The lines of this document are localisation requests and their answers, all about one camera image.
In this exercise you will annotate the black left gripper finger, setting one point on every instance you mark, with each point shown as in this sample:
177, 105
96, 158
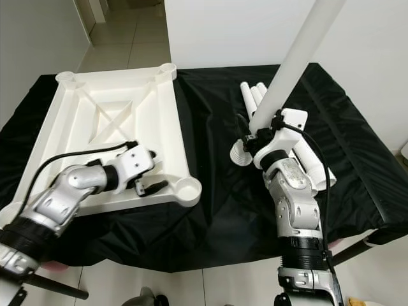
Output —
158, 187
153, 155

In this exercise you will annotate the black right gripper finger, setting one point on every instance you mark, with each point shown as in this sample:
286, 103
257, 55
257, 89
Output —
243, 131

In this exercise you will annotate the white plastic table top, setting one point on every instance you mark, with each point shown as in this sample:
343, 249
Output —
95, 121

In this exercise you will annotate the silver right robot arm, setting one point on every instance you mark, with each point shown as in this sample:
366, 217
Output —
299, 210

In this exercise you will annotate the black tablecloth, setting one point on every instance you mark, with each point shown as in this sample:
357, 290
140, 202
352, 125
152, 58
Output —
229, 217

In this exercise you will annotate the silver robot left leg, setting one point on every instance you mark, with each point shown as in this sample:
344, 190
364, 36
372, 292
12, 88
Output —
146, 298

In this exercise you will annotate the white lidded plastic bin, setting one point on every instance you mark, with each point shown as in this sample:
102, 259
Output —
405, 150

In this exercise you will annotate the yellow crumpled cloth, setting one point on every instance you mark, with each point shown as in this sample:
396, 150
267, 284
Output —
355, 301

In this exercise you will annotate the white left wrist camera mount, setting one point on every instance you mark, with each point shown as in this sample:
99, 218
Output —
134, 167

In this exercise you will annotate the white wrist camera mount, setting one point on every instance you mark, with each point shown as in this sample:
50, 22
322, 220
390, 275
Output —
134, 167
294, 120

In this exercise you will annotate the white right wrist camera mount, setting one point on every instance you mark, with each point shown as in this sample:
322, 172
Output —
294, 120

